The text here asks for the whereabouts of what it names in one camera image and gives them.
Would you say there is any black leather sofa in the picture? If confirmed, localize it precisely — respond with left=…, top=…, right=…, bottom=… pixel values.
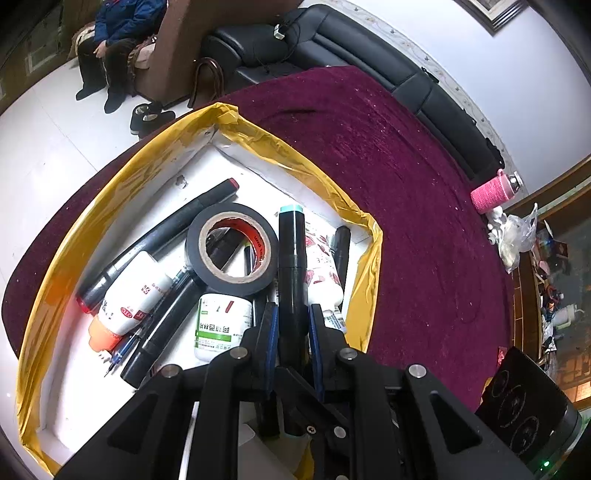
left=201, top=4, right=506, bottom=183

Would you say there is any wooden door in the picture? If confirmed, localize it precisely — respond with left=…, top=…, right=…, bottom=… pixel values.
left=0, top=0, right=79, bottom=107

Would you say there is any clear plastic bag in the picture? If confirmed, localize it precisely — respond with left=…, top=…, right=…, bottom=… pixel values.
left=499, top=203, right=539, bottom=273

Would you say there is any black electrical tape roll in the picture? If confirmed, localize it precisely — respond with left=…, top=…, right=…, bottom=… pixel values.
left=185, top=202, right=278, bottom=297

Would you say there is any black marker red cap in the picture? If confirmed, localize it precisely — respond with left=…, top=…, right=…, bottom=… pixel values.
left=76, top=176, right=241, bottom=315

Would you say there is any brown walking cane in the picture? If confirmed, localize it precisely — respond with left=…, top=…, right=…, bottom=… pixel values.
left=187, top=58, right=227, bottom=109

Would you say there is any framed wall painting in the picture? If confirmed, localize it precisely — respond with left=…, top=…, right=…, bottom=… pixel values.
left=455, top=0, right=527, bottom=37

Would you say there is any black marker yellow cap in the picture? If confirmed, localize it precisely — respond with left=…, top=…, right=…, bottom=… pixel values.
left=332, top=225, right=352, bottom=282

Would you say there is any white crumpled cloth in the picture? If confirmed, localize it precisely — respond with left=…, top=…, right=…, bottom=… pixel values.
left=487, top=208, right=509, bottom=245

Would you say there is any wooden cabinet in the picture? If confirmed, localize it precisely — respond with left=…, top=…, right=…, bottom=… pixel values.
left=503, top=157, right=591, bottom=416

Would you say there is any white bottle orange cap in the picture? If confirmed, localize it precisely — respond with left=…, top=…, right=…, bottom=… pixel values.
left=88, top=250, right=174, bottom=354

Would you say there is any white tube red print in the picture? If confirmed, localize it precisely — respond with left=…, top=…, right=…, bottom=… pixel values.
left=302, top=222, right=347, bottom=333

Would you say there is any black marker grey cap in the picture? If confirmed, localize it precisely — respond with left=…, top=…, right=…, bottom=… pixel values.
left=121, top=268, right=204, bottom=388

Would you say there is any white bottle on cabinet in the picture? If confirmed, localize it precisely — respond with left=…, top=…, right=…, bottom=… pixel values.
left=551, top=305, right=585, bottom=328

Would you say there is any brown armchair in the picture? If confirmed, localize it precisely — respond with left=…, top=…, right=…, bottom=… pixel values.
left=69, top=0, right=303, bottom=104

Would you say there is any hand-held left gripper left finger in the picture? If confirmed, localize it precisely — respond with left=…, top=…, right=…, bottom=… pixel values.
left=55, top=302, right=279, bottom=480

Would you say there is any black marker teal cap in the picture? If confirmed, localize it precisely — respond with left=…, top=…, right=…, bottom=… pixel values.
left=277, top=204, right=309, bottom=370

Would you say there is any white foam box yellow tape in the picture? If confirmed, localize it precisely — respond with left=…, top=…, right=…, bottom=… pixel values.
left=16, top=102, right=384, bottom=480

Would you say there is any white bottle green label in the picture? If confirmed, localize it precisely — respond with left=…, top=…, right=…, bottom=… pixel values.
left=194, top=293, right=254, bottom=363

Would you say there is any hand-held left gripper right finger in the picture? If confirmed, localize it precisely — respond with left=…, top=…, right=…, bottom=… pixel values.
left=310, top=305, right=527, bottom=480

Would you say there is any black slipper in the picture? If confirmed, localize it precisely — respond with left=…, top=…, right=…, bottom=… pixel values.
left=139, top=111, right=177, bottom=138
left=130, top=104, right=160, bottom=136

